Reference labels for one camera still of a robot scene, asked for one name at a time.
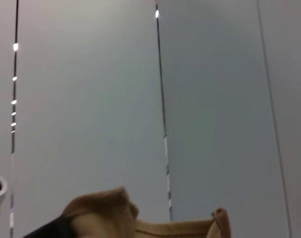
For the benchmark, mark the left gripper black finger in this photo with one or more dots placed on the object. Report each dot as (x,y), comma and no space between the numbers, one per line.
(48,230)

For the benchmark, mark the black recessed light track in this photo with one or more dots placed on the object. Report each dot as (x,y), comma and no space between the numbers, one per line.
(160,74)
(16,24)

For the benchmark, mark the khaki canvas food bag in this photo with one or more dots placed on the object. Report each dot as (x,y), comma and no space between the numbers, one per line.
(103,213)

